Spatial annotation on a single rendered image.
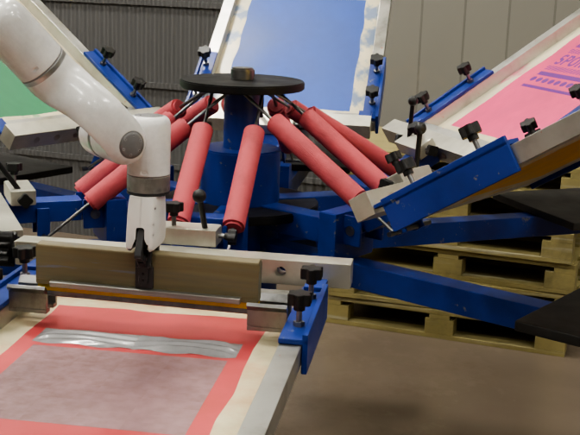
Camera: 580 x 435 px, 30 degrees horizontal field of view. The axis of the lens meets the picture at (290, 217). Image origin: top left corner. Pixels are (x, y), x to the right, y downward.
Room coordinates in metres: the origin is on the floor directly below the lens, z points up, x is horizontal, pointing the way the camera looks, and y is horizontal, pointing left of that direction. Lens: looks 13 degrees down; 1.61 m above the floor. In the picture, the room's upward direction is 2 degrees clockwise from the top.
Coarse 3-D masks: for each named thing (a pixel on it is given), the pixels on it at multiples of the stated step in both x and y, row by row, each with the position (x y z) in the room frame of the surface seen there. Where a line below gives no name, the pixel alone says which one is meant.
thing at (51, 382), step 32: (64, 320) 1.88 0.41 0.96; (96, 320) 1.89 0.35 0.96; (128, 320) 1.89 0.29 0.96; (32, 352) 1.71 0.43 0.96; (64, 352) 1.72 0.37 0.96; (96, 352) 1.72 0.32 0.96; (128, 352) 1.73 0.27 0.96; (0, 384) 1.57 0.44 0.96; (32, 384) 1.57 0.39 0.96; (64, 384) 1.58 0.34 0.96; (96, 384) 1.58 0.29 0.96; (0, 416) 1.45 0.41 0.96; (32, 416) 1.45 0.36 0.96; (64, 416) 1.46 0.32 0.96
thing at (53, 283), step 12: (72, 288) 1.84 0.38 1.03; (84, 288) 1.84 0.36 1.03; (96, 288) 1.83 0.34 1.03; (108, 288) 1.83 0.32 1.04; (120, 288) 1.83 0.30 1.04; (132, 288) 1.83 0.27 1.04; (204, 300) 1.80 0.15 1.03; (216, 300) 1.80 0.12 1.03; (228, 300) 1.80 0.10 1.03; (240, 300) 1.80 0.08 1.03
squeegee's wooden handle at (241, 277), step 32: (64, 256) 1.85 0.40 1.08; (96, 256) 1.85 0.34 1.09; (128, 256) 1.84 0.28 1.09; (160, 256) 1.83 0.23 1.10; (192, 256) 1.83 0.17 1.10; (224, 256) 1.83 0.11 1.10; (160, 288) 1.83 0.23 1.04; (192, 288) 1.82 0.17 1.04; (224, 288) 1.81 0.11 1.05; (256, 288) 1.81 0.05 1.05
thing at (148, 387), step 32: (160, 320) 1.90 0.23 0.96; (192, 320) 1.90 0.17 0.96; (224, 320) 1.91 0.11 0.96; (160, 352) 1.73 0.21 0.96; (128, 384) 1.59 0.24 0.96; (160, 384) 1.59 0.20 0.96; (192, 384) 1.59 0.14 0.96; (224, 384) 1.60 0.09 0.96; (96, 416) 1.46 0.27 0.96; (128, 416) 1.47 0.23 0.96; (160, 416) 1.47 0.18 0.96; (192, 416) 1.47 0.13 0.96
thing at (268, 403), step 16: (0, 320) 1.82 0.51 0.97; (288, 352) 1.66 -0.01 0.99; (272, 368) 1.59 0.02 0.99; (288, 368) 1.59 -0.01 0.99; (272, 384) 1.52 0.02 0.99; (288, 384) 1.56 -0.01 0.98; (256, 400) 1.46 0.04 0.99; (272, 400) 1.46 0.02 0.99; (256, 416) 1.40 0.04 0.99; (272, 416) 1.40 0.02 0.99; (240, 432) 1.35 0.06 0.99; (256, 432) 1.35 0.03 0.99; (272, 432) 1.41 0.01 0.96
